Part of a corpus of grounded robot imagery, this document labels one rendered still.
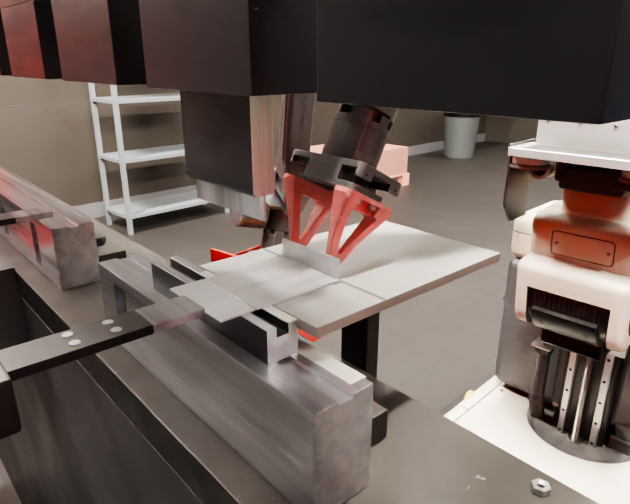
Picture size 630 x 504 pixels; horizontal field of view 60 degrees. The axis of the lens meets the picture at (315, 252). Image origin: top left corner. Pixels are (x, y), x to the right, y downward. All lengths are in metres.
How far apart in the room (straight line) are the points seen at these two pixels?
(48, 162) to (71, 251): 3.66
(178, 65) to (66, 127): 4.14
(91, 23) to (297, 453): 0.40
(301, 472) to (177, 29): 0.32
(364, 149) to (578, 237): 0.74
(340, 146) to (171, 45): 0.19
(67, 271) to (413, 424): 0.56
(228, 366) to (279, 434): 0.07
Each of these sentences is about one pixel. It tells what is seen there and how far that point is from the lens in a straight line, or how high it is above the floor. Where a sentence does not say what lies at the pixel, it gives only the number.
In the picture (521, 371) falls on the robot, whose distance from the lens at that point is 1.67.
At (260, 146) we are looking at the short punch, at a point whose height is 1.14.
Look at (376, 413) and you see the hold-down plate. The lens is 0.50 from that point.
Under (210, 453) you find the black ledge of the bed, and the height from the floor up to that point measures 0.88.
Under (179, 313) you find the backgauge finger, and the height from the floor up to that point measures 1.01.
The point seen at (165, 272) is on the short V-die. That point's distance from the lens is 0.55.
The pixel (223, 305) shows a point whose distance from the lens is 0.46.
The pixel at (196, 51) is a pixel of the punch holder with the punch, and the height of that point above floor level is 1.20.
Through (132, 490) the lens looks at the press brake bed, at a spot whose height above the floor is 0.72.
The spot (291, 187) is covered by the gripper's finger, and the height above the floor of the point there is 1.08.
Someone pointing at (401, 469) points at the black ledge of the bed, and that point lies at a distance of 0.49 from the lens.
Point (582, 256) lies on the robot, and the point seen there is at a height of 0.82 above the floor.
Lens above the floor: 1.20
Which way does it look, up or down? 20 degrees down
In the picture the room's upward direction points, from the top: straight up
